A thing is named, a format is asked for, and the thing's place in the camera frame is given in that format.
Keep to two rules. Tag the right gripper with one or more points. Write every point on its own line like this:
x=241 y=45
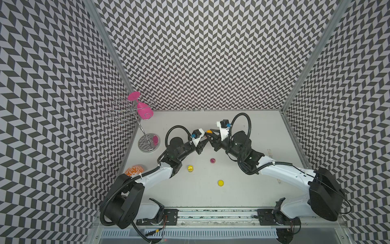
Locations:
x=215 y=143

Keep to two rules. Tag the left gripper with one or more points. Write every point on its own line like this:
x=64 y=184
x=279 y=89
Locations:
x=200 y=145

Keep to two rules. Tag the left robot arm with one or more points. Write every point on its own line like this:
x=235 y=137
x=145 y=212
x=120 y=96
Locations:
x=124 y=203

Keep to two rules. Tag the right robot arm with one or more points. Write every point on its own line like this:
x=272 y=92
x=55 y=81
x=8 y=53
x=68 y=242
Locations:
x=322 y=195

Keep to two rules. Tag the yellow paint jar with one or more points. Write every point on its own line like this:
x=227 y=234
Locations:
x=190 y=168

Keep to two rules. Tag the pink plastic wine glass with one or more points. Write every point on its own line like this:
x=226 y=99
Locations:
x=144 y=111

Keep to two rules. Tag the orange patterned plate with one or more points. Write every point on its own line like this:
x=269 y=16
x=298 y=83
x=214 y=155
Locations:
x=134 y=170

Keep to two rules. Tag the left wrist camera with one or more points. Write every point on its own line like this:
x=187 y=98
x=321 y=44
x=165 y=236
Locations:
x=196 y=136

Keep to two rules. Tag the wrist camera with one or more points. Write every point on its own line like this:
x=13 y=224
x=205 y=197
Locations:
x=196 y=136
x=224 y=128

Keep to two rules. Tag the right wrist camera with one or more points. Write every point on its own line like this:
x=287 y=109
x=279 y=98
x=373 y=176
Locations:
x=224 y=128

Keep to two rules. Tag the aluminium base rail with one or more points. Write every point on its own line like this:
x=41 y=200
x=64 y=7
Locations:
x=242 y=217

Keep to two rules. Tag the chrome wire glass rack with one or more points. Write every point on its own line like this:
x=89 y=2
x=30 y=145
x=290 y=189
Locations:
x=127 y=115

